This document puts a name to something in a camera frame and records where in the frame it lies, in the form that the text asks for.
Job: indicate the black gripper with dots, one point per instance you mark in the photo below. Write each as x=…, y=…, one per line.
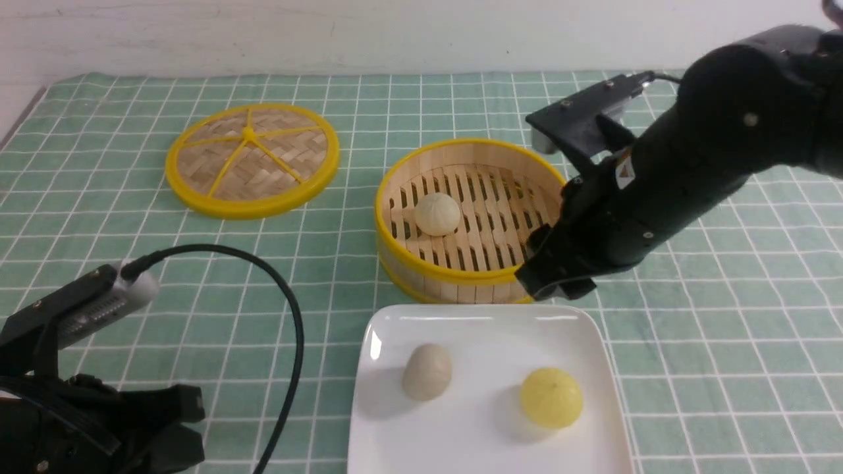
x=614, y=218
x=35, y=440

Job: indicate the white steamed bun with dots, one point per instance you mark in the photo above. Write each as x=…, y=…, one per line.
x=428, y=372
x=437, y=214

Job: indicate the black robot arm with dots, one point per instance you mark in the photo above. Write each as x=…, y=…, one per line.
x=770, y=99

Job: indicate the yellow steamed bun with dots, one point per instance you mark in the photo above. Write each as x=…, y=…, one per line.
x=551, y=398

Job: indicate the white square plate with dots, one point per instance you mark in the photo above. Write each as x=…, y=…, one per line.
x=476, y=426

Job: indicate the yellow bamboo steamer basket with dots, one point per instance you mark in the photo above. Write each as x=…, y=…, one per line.
x=504, y=192

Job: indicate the green checkered tablecloth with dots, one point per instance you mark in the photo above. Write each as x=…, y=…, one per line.
x=725, y=342

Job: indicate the yellow bamboo steamer lid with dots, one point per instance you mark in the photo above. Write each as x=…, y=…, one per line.
x=253, y=161

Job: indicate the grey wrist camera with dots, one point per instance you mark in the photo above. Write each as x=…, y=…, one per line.
x=32, y=338
x=587, y=123

